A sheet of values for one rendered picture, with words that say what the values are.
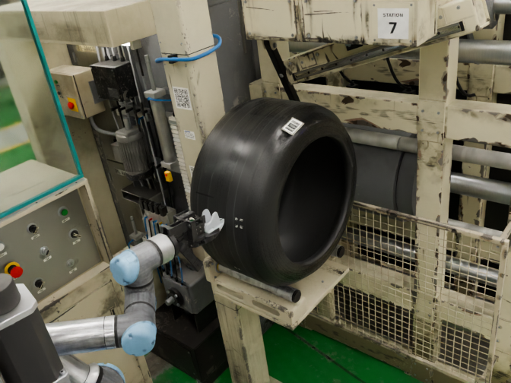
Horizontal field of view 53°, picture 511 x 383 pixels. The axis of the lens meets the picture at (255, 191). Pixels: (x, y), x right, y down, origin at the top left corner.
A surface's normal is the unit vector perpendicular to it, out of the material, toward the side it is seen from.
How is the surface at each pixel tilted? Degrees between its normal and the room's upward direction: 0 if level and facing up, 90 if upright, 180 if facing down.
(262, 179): 62
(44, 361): 90
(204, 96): 90
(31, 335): 90
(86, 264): 90
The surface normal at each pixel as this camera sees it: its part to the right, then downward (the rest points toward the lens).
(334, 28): -0.63, 0.44
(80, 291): 0.77, 0.22
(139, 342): 0.18, 0.45
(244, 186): -0.37, -0.05
